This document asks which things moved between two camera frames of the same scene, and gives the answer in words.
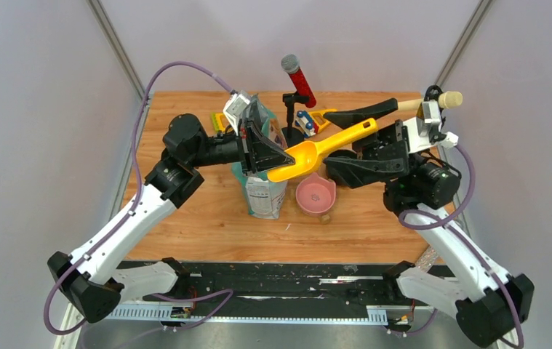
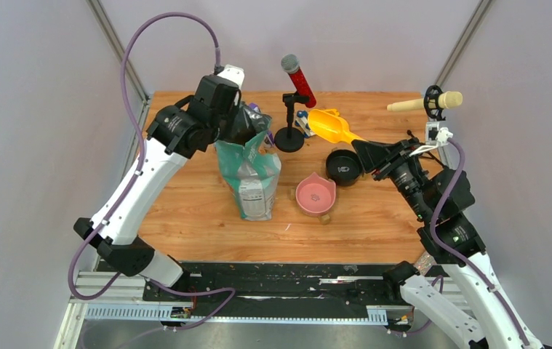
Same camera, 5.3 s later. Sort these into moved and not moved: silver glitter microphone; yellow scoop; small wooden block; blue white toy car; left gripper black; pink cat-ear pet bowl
Moved: yellow scoop; left gripper black
Not moved: blue white toy car; small wooden block; silver glitter microphone; pink cat-ear pet bowl
